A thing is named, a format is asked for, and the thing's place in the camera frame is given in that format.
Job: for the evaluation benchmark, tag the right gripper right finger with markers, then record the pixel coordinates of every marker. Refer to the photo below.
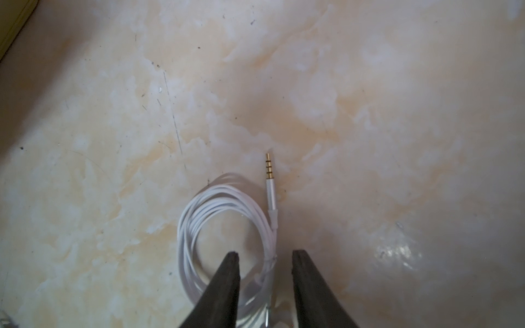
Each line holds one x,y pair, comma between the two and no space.
316,305

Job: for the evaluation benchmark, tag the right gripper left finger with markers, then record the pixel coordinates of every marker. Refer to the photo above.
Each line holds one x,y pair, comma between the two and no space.
218,305

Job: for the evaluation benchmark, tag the yellow bottom drawer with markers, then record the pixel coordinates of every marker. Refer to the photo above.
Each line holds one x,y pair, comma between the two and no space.
14,15

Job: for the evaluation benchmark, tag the white earphones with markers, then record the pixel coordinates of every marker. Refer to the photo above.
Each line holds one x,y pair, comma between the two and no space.
254,305

